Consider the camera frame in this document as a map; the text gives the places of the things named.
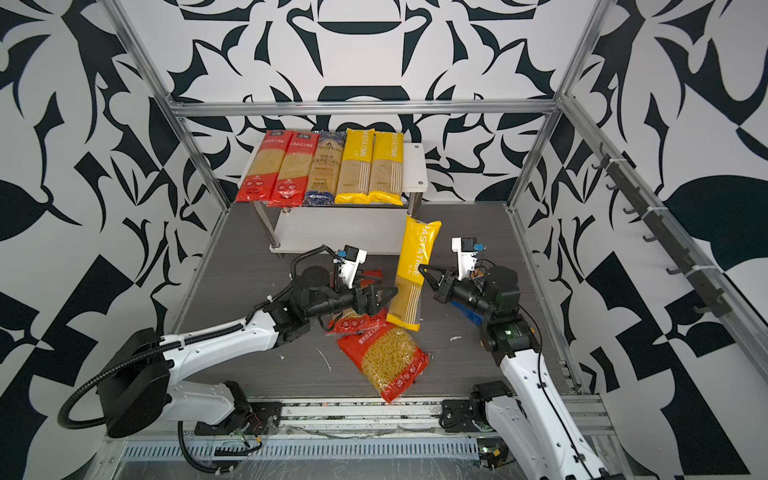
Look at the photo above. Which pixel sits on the white two-tier shelf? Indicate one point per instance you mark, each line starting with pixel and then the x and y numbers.
pixel 375 228

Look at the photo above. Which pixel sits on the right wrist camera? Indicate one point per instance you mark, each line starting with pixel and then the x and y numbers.
pixel 467 250

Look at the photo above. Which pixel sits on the yellow pastatime spaghetti package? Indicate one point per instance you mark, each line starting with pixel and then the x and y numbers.
pixel 355 168

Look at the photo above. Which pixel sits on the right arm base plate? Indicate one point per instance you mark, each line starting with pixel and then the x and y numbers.
pixel 464 416

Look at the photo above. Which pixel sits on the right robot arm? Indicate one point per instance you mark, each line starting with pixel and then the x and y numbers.
pixel 515 346

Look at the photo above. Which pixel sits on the red fusilli bag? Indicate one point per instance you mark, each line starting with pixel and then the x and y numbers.
pixel 388 357
pixel 349 321

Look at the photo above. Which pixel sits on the orange blue pasta bag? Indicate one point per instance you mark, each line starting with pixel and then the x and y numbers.
pixel 475 316

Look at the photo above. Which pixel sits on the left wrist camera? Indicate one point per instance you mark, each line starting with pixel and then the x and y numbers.
pixel 347 263

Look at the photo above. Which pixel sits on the aluminium front rail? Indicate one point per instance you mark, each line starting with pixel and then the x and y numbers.
pixel 360 414

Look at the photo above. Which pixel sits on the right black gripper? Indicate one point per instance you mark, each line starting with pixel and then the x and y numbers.
pixel 448 285

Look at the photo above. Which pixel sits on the white cable duct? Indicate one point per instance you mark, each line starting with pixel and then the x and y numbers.
pixel 311 449

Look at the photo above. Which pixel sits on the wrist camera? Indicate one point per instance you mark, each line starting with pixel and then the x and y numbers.
pixel 467 250
pixel 347 263

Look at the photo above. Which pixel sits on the orange blue spaghetti package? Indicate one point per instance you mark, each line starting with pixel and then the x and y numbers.
pixel 325 169

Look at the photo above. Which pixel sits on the small yellow pasta package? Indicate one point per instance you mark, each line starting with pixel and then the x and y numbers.
pixel 417 245

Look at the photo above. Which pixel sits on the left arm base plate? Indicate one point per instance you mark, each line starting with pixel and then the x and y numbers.
pixel 256 419

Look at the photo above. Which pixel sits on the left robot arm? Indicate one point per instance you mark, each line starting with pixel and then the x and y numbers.
pixel 148 382

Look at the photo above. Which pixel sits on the red spaghetti package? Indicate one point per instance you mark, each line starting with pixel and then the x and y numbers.
pixel 291 184
pixel 261 176

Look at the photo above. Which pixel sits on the aluminium cage frame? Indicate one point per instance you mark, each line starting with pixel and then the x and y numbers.
pixel 743 323

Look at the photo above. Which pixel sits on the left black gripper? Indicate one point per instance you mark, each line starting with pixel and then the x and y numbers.
pixel 368 304

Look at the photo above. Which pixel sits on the wall hook rail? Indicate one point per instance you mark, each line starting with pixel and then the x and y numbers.
pixel 667 231

